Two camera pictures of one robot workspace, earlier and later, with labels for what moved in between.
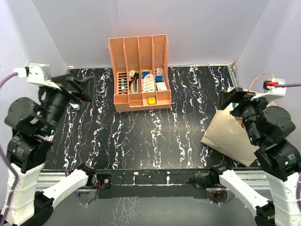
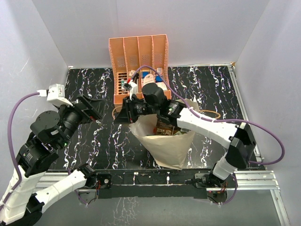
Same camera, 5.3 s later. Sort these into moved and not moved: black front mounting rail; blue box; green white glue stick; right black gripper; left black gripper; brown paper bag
Moved: right black gripper; left black gripper; brown paper bag
Not moved: blue box; green white glue stick; black front mounting rail
